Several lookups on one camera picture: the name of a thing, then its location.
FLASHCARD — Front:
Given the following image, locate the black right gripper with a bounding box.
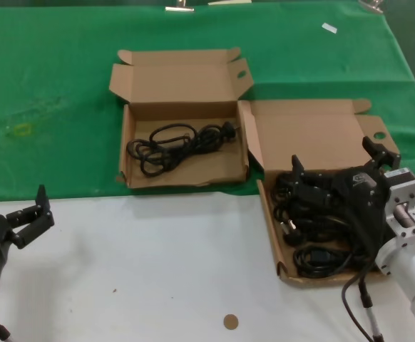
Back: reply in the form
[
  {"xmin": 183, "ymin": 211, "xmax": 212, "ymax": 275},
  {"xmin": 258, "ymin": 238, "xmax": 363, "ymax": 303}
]
[{"xmin": 290, "ymin": 136, "xmax": 401, "ymax": 256}]

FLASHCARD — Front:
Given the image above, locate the cardboard box, round flap hole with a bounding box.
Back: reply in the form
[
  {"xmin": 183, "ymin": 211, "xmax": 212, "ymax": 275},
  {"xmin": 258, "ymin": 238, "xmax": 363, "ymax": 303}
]
[{"xmin": 236, "ymin": 98, "xmax": 401, "ymax": 289}]

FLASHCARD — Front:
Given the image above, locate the cardboard box, oval flap hole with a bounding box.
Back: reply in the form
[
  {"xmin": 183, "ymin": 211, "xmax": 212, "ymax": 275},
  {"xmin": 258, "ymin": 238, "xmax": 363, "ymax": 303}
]
[{"xmin": 108, "ymin": 47, "xmax": 254, "ymax": 190}]

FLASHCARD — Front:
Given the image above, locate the green tablecloth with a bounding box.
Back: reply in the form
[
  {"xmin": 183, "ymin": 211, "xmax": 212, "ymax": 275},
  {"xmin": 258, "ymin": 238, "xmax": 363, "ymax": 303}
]
[{"xmin": 0, "ymin": 1, "xmax": 415, "ymax": 202}]

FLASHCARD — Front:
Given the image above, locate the brown round sticker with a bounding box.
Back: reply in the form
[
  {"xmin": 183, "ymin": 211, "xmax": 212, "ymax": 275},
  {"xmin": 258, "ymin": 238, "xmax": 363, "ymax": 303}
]
[{"xmin": 222, "ymin": 313, "xmax": 239, "ymax": 331}]

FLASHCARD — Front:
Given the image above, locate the black cable with pronged plug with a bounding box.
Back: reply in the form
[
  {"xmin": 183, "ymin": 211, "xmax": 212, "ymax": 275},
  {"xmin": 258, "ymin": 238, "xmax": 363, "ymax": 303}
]
[{"xmin": 273, "ymin": 209, "xmax": 351, "ymax": 247}]

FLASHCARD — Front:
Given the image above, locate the black cable with socket connector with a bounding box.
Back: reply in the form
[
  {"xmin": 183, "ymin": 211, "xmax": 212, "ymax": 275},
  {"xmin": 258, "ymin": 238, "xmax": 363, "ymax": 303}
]
[{"xmin": 293, "ymin": 247, "xmax": 358, "ymax": 278}]

